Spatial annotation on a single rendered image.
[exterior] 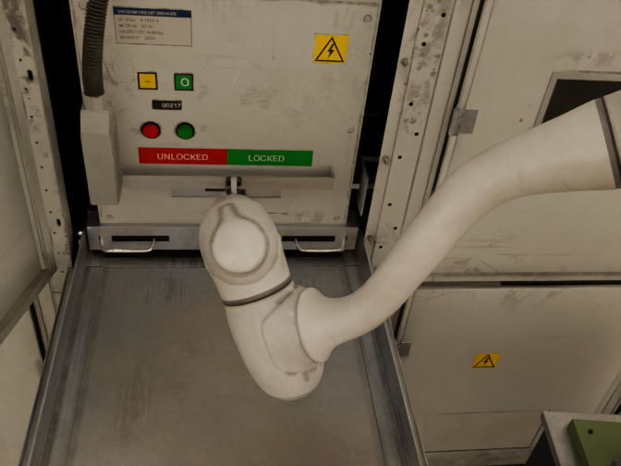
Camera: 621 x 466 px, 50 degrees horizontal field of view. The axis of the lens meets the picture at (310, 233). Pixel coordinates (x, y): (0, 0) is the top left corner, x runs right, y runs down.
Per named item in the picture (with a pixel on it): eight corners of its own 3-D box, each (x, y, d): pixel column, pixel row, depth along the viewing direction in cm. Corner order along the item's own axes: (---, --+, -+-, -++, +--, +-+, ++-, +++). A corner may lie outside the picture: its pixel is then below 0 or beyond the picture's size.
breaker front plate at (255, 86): (344, 232, 138) (381, 6, 107) (102, 232, 131) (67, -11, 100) (343, 228, 139) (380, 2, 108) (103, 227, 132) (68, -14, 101)
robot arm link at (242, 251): (188, 207, 95) (219, 290, 98) (182, 225, 80) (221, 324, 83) (259, 182, 96) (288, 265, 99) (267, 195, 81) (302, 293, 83)
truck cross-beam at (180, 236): (354, 249, 141) (359, 227, 137) (89, 250, 133) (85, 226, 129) (350, 234, 144) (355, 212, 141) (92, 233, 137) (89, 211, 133)
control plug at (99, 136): (119, 206, 115) (109, 117, 104) (90, 206, 114) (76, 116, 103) (124, 179, 121) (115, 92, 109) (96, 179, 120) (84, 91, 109)
